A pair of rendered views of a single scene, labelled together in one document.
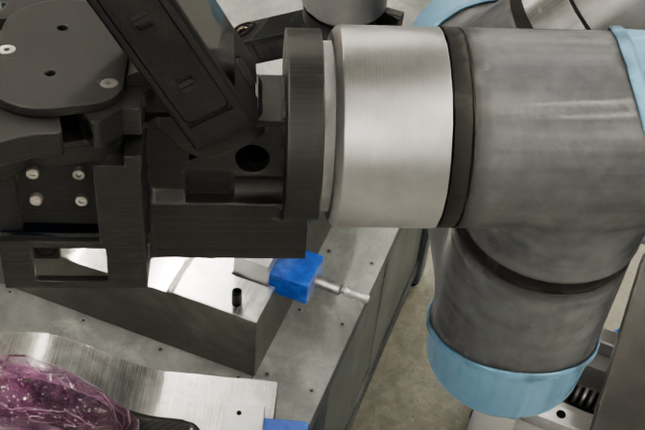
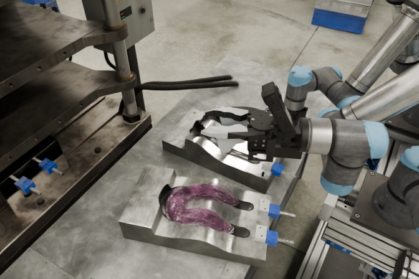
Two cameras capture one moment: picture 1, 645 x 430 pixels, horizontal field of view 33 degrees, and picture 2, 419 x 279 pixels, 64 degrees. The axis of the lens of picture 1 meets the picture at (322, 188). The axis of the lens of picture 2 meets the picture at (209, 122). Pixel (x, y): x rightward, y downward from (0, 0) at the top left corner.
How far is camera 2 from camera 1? 0.32 m
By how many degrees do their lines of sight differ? 10
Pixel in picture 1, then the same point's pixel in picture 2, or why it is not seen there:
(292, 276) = (276, 170)
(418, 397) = (300, 210)
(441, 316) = (324, 173)
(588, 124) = (357, 137)
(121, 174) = (272, 141)
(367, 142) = (316, 138)
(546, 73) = (349, 127)
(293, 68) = (303, 124)
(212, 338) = (255, 184)
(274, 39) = not seen: hidden behind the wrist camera
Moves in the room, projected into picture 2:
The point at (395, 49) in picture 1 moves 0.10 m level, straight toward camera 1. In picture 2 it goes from (322, 122) to (318, 159)
